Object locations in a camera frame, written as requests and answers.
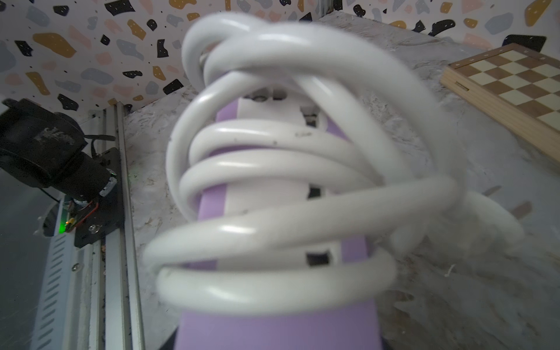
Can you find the purple power strip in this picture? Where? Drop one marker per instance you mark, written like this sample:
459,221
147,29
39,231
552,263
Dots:
352,327

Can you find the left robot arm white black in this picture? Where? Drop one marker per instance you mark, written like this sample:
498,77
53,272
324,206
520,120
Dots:
43,150

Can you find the wooden chess board box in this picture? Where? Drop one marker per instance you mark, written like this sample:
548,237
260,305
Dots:
515,86

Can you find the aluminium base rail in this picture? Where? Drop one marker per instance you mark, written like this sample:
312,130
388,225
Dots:
90,296

